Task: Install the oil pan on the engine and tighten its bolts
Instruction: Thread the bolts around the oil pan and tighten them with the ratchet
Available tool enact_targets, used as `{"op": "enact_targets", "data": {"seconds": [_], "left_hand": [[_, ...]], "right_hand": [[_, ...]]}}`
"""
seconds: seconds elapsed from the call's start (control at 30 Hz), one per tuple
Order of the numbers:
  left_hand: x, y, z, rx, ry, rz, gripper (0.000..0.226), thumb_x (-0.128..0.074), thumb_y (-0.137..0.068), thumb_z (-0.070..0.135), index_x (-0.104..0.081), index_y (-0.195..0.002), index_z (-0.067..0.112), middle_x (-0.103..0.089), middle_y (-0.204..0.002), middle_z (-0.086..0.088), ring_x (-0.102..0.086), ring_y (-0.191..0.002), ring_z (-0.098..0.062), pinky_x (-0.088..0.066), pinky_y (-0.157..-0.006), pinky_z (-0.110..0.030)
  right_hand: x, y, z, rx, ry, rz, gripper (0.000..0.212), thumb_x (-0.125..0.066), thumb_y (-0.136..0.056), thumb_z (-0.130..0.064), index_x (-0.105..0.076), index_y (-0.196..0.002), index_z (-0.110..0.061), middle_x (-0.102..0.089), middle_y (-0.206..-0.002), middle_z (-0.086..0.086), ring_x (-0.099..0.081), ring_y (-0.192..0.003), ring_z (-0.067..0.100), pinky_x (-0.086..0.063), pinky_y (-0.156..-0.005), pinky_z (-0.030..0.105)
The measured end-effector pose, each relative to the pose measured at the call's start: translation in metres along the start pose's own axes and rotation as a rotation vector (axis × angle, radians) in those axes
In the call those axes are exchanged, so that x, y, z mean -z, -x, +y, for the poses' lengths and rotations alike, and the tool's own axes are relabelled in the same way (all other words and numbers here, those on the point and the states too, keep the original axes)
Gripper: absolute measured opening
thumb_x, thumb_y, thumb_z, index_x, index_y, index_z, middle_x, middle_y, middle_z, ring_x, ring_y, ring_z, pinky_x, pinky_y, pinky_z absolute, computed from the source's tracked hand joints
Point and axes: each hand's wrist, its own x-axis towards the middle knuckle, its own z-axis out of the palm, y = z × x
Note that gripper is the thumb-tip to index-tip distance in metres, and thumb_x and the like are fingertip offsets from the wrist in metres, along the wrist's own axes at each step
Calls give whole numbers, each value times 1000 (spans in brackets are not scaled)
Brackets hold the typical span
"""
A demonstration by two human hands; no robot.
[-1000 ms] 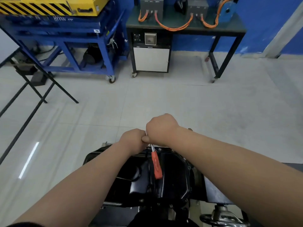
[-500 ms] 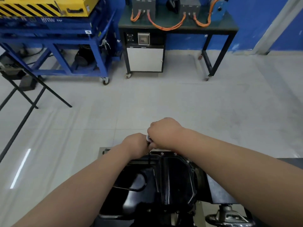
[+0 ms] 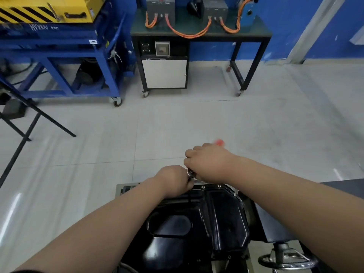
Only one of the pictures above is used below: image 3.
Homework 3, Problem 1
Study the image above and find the person's right hand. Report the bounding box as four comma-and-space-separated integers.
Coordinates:
183, 143, 238, 184

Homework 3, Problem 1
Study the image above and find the person's left hand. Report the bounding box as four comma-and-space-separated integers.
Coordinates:
154, 165, 195, 198

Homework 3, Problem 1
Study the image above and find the red handled ratchet wrench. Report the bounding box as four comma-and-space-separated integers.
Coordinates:
187, 139, 225, 178

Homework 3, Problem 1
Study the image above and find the person's left forearm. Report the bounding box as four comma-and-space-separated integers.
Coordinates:
11, 176, 171, 273

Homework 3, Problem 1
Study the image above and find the person's right forearm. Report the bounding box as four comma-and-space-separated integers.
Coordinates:
229, 154, 364, 273

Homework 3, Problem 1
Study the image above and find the black oil pan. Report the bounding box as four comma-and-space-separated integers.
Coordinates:
122, 183, 251, 273

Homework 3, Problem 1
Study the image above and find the grey metal plate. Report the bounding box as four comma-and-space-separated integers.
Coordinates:
115, 183, 143, 197

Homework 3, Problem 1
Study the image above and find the dark grey engine stand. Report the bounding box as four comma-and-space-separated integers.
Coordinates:
247, 180, 364, 273

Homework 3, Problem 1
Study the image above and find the chrome handwheel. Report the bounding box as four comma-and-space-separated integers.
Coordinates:
257, 242, 318, 271

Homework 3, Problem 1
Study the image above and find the black table with green top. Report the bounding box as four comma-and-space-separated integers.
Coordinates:
130, 8, 273, 97

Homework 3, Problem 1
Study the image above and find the small grey power box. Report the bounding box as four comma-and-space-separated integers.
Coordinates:
202, 0, 229, 22

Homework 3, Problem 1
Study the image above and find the wide grey power box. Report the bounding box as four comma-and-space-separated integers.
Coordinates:
146, 0, 176, 19

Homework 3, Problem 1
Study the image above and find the blue metal device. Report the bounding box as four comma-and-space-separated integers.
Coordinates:
239, 0, 259, 27

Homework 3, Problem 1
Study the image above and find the black folding stand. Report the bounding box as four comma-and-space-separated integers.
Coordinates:
0, 78, 77, 188

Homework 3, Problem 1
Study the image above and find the blue lift cart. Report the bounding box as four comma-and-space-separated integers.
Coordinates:
0, 0, 136, 108

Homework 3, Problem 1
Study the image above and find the grey foot pedal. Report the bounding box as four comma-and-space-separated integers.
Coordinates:
1, 98, 27, 120

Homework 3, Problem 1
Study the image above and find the yellow striped machine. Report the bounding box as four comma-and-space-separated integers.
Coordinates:
0, 0, 104, 25

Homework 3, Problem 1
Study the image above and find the white cabinet with black frame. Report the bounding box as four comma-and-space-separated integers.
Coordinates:
139, 40, 189, 97

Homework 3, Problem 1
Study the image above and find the grey switch box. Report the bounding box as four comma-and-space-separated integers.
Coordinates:
155, 41, 171, 57

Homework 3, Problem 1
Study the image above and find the long orange cable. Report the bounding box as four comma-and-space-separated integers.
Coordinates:
165, 13, 213, 40

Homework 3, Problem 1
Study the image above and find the orange cable bundle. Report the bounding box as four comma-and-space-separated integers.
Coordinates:
220, 0, 255, 34

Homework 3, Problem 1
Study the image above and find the short orange cable loop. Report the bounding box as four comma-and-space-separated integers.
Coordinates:
145, 12, 158, 29

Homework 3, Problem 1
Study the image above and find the grey wall column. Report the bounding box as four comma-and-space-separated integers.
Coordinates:
287, 0, 348, 65

